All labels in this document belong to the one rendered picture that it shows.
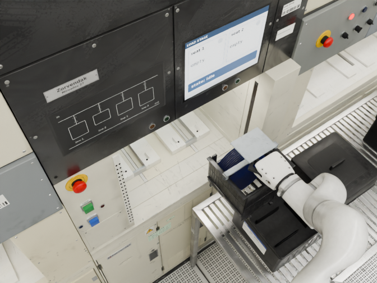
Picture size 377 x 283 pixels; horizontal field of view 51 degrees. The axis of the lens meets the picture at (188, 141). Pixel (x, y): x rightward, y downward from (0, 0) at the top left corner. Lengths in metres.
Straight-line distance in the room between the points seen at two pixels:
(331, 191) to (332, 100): 1.02
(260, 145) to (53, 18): 0.79
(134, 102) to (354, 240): 0.60
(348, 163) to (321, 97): 0.39
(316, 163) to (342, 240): 1.01
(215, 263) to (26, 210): 1.53
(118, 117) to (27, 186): 0.28
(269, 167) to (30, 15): 0.83
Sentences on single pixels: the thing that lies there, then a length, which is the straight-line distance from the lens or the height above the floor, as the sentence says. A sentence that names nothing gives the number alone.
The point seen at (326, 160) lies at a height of 0.86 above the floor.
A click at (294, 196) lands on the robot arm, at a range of 1.23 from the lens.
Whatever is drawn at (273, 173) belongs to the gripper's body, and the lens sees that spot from 1.27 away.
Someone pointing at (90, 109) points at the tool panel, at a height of 1.61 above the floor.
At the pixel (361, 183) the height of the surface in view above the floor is 0.86.
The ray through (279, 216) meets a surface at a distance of 1.77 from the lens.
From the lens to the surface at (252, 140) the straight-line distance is 1.33.
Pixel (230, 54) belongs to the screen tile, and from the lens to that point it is 1.16.
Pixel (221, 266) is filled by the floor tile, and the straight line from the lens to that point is 2.46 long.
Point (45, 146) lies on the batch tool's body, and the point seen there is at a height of 1.56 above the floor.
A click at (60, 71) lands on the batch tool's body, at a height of 1.76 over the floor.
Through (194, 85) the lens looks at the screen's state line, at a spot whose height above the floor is 1.51.
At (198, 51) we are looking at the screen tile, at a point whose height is 1.63.
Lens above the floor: 2.33
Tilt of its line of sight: 54 degrees down
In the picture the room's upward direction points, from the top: 1 degrees clockwise
